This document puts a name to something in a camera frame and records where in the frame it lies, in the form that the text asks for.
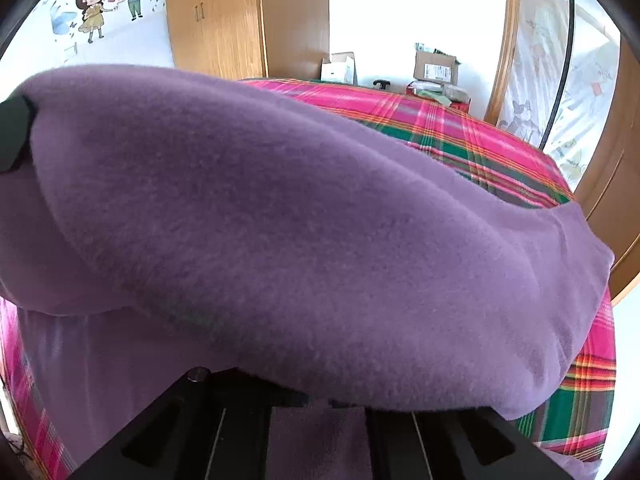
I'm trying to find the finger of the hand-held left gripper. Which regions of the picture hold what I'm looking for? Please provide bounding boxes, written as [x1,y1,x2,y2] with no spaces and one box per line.
[0,95,39,174]

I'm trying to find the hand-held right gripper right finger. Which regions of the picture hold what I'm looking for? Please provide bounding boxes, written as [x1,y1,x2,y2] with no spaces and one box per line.
[366,406,576,480]

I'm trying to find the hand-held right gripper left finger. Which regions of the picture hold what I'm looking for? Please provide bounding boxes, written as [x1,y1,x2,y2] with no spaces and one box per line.
[70,367,312,480]

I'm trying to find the purple fleece pants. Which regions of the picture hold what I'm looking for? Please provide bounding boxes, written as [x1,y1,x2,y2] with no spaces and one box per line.
[0,63,617,480]

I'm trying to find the wooden wardrobe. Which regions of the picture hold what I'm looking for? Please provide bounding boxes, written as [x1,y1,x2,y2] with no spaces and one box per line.
[163,0,332,82]

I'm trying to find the plaid bed sheet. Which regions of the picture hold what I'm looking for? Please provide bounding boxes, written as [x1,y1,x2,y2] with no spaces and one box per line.
[0,76,619,480]

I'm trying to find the white box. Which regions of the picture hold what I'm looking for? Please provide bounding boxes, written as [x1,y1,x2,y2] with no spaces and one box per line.
[319,50,359,86]

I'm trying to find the wooden door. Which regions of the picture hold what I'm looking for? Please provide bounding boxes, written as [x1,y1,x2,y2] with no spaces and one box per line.
[574,34,640,307]

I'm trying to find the brown cardboard box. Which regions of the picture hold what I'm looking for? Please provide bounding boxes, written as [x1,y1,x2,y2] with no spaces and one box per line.
[412,41,462,87]

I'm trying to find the printed door curtain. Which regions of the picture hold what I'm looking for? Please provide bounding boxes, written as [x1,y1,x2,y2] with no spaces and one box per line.
[496,0,622,192]

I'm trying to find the cartoon couple wall sticker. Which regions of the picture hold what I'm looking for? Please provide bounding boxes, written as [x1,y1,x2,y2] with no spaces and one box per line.
[46,0,167,47]

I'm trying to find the wooden door frame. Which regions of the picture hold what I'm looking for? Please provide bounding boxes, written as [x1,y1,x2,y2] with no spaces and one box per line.
[486,0,522,124]

